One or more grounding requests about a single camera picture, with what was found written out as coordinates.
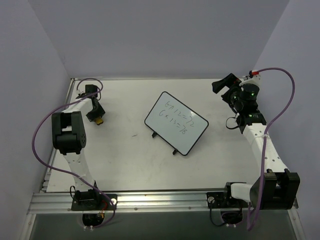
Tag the aluminium rail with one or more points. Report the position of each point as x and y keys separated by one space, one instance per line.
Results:
x=57 y=130
x=127 y=202

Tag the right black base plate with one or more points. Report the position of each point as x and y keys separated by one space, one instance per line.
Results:
x=222 y=199

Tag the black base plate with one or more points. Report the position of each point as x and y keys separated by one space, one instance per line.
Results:
x=222 y=199
x=90 y=201

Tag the small black-framed whiteboard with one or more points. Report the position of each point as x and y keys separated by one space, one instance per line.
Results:
x=176 y=123

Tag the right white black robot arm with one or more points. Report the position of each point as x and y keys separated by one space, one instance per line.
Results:
x=277 y=186

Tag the yellow black whiteboard eraser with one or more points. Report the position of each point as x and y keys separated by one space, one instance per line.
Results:
x=98 y=121

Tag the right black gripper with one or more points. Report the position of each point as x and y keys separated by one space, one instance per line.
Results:
x=227 y=92

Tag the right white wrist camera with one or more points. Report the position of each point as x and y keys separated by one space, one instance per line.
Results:
x=253 y=77

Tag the aluminium front rail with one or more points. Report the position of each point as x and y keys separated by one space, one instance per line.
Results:
x=127 y=202

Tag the aluminium left side rail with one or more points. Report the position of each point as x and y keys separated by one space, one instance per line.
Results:
x=57 y=130

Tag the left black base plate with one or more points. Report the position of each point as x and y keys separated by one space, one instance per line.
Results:
x=90 y=201

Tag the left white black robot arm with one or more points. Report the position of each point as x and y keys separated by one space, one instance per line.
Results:
x=69 y=138

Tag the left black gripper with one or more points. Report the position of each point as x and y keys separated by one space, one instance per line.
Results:
x=96 y=112

